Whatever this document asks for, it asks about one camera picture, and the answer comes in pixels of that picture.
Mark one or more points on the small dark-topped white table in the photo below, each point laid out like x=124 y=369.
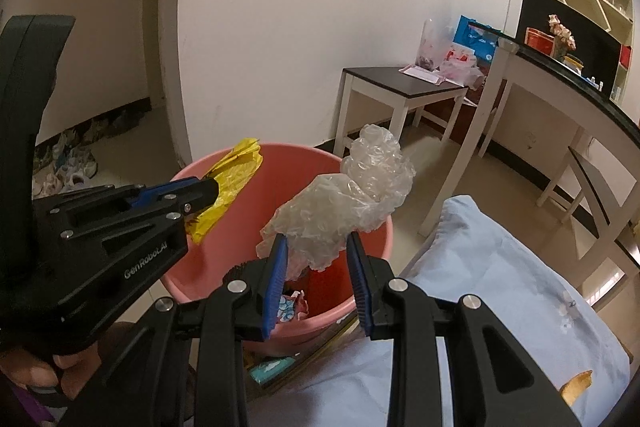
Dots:
x=385 y=82

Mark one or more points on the pink plastic bucket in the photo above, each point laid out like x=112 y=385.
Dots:
x=295 y=167

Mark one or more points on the pink-edged flat packet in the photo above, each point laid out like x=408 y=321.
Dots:
x=422 y=74

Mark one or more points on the black board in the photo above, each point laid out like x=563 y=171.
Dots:
x=595 y=42

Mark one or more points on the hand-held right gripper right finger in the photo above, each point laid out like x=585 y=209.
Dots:
x=360 y=289

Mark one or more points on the pinkish plastic bags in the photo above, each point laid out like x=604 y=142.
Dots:
x=462 y=69

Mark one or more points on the small red box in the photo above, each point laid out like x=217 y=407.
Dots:
x=625 y=56

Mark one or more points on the row of shoes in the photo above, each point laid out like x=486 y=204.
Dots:
x=75 y=157

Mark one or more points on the white table with black top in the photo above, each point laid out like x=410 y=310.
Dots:
x=540 y=92

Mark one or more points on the white bench with dark seat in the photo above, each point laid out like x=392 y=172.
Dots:
x=595 y=187

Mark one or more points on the blue shopping bag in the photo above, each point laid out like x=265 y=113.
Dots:
x=475 y=37

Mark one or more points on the yellow plastic wrapper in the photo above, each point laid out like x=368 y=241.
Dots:
x=235 y=167

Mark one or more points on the light blue bed sheet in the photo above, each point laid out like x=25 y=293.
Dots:
x=500 y=267

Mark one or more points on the red pink wrapper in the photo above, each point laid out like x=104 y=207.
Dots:
x=301 y=303

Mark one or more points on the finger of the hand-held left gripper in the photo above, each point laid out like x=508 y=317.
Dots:
x=200 y=204
x=175 y=188

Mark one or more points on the yellow bowl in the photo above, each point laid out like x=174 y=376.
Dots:
x=574 y=63

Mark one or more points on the purple cloth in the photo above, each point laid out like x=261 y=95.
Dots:
x=30 y=404

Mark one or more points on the flower bouquet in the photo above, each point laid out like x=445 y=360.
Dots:
x=561 y=34

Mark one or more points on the orange scrap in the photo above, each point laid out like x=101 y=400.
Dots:
x=577 y=387

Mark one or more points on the tall clear plastic bag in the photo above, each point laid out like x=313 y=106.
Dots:
x=432 y=42

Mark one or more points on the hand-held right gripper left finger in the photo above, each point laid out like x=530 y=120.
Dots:
x=274 y=289

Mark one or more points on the teal packet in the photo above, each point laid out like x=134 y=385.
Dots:
x=272 y=369

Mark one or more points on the blue dotted white wrapper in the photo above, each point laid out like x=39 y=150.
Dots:
x=286 y=309

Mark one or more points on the person's left hand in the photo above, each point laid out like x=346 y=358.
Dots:
x=35 y=369

